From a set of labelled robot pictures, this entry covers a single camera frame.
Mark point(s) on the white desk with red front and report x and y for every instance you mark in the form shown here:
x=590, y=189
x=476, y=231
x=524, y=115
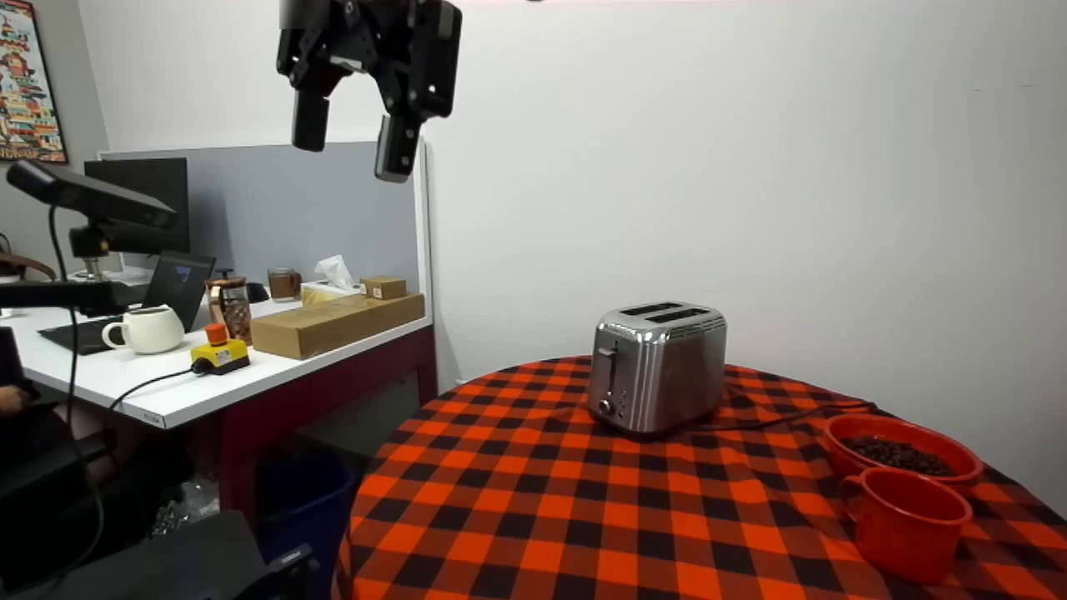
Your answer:
x=241, y=414

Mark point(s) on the black laptop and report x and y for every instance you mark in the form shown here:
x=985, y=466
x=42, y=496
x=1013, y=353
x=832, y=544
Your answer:
x=178, y=281

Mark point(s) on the black camera on stand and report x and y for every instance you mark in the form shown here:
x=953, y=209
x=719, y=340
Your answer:
x=114, y=216

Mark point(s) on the grey office partition panel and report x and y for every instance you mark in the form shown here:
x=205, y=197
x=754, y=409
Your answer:
x=279, y=209

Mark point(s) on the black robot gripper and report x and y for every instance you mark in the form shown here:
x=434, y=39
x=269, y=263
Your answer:
x=409, y=49

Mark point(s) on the colourful wall poster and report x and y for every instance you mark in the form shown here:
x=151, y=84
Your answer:
x=26, y=111

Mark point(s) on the blue bin under desk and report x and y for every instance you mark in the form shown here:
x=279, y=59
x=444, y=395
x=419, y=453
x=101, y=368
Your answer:
x=304, y=497

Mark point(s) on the white ceramic teapot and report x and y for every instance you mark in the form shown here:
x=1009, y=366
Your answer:
x=144, y=331

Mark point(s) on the red bowl with coffee beans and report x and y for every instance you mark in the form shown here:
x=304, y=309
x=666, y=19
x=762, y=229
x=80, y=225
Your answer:
x=858, y=440

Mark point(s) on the yellow emergency stop button box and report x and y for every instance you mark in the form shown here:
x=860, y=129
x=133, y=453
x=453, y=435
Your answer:
x=222, y=353

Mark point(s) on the red plastic cup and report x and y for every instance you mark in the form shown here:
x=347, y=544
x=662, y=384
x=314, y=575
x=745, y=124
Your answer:
x=909, y=525

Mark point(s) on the tissue box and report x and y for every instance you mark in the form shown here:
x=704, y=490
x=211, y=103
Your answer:
x=327, y=281

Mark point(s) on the stainless steel two-slot toaster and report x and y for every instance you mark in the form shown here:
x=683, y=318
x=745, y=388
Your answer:
x=658, y=368

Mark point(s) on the flat cardboard box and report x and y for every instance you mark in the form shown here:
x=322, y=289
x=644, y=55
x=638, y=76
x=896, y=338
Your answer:
x=306, y=331

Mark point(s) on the black computer monitor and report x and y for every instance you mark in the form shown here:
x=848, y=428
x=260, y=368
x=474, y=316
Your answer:
x=162, y=177

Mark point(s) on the small brown box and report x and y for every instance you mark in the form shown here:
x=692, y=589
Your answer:
x=384, y=289

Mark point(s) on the orange black plaid tablecloth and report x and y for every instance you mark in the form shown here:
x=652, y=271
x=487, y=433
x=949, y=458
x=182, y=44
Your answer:
x=506, y=487

